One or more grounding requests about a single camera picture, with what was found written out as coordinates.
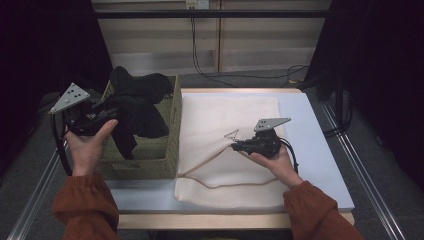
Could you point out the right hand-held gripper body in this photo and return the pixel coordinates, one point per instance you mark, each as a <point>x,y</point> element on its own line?
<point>268,143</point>

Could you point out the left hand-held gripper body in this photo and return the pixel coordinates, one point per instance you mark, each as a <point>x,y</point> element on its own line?
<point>80,121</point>

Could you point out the black clothing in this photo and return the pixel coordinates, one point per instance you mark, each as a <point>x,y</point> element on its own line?
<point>140,106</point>

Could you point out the cream mesh laundry bag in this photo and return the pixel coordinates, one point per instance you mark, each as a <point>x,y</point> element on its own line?
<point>216,116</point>

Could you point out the green woven basket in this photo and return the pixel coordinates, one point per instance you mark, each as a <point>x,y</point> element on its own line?
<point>153,160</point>

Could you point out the person's right hand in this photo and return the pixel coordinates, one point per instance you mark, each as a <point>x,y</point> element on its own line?
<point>280,166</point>

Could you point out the person's left hand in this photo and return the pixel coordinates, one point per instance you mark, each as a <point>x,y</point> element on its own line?
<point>86,153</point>

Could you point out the white table mat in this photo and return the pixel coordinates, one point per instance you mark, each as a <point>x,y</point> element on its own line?
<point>313,150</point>

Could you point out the black curtain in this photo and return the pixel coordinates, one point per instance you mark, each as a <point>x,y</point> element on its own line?
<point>40,50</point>
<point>383,66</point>

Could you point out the black metal stand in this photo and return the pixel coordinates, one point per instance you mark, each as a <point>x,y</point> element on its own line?
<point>339,100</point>

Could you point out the black horizontal bar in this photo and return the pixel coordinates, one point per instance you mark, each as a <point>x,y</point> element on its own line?
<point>233,14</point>

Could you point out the metal floor rail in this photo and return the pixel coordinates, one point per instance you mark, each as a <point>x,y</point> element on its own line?
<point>370,186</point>
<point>36,196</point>

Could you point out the white wall outlet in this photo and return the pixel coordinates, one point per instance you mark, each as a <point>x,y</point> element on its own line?
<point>197,4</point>

